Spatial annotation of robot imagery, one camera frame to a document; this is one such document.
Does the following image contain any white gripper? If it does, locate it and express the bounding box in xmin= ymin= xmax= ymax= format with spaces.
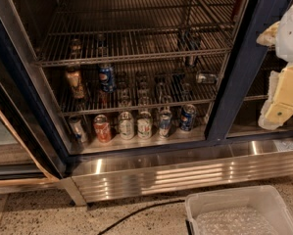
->
xmin=256 ymin=22 xmax=293 ymax=130

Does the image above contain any orange soda can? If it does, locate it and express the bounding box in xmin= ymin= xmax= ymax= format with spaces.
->
xmin=66 ymin=67 xmax=85 ymax=99

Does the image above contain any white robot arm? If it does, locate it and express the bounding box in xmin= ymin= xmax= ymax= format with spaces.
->
xmin=257 ymin=4 xmax=293 ymax=130

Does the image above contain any clear lying bottle on shelf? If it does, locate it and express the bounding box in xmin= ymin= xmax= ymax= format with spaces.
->
xmin=196 ymin=71 xmax=218 ymax=84

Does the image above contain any dark blue fridge pillar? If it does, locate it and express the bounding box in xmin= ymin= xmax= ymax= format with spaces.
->
xmin=205 ymin=0 xmax=291 ymax=141

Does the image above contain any steel fridge base grille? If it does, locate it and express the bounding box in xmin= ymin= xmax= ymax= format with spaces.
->
xmin=60 ymin=138 xmax=293 ymax=206

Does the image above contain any blue Pepsi can bottom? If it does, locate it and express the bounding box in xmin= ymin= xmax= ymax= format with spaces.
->
xmin=179 ymin=104 xmax=197 ymax=131

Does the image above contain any blue silver can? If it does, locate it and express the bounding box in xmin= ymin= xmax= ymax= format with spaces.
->
xmin=159 ymin=110 xmax=172 ymax=138

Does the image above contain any white green can right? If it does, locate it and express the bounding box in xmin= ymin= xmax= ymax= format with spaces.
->
xmin=137 ymin=111 xmax=153 ymax=139

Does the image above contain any white green can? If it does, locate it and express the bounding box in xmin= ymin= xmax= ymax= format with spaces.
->
xmin=119 ymin=112 xmax=134 ymax=140
xmin=137 ymin=111 xmax=153 ymax=139

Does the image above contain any white green can left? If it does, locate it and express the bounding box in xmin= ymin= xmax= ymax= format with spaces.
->
xmin=119 ymin=112 xmax=134 ymax=140

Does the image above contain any blue Pepsi can on shelf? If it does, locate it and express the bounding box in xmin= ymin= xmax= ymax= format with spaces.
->
xmin=98 ymin=64 xmax=116 ymax=93

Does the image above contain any red Coca-Cola can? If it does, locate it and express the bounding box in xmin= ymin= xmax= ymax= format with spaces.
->
xmin=93 ymin=115 xmax=112 ymax=143

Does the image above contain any silver can bottom left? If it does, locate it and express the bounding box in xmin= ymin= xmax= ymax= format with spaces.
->
xmin=69 ymin=117 xmax=88 ymax=143

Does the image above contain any open fridge glass door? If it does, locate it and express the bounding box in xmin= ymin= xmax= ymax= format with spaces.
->
xmin=0 ymin=17 xmax=66 ymax=193

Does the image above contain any clear plastic bin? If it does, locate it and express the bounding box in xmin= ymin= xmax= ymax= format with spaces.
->
xmin=185 ymin=185 xmax=293 ymax=235

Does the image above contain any bubble wrap sheet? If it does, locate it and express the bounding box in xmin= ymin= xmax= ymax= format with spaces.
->
xmin=196 ymin=207 xmax=279 ymax=235

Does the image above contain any right compartment wire shelf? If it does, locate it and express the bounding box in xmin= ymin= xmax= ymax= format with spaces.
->
xmin=245 ymin=49 xmax=286 ymax=101

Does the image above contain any black floor cable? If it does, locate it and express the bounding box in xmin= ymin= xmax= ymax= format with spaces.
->
xmin=96 ymin=198 xmax=186 ymax=235

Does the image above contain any middle wire fridge shelf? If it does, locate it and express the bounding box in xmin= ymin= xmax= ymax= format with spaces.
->
xmin=56 ymin=54 xmax=225 ymax=117

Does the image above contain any wire fridge shelf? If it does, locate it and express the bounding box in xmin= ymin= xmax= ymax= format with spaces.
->
xmin=37 ymin=0 xmax=236 ymax=68
xmin=56 ymin=54 xmax=225 ymax=117

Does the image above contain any upper wire fridge shelf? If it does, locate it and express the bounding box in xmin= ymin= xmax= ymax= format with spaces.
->
xmin=37 ymin=0 xmax=236 ymax=68

